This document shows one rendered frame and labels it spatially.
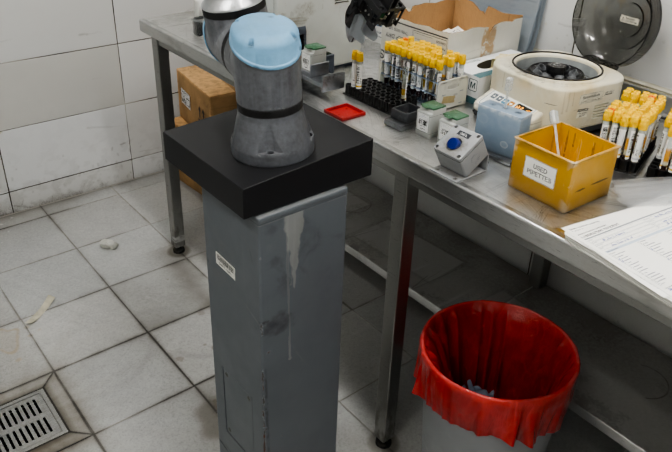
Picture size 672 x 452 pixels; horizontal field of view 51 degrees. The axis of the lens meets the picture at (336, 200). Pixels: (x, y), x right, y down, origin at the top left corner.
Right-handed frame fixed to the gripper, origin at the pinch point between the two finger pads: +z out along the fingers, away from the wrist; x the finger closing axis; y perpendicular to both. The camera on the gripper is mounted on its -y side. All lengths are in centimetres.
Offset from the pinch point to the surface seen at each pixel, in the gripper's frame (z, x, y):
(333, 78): 13.0, -0.1, 1.0
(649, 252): -25, -4, 75
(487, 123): -9.1, 5.5, 36.4
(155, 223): 147, -1, -47
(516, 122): -14.2, 6.1, 40.8
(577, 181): -21, 0, 58
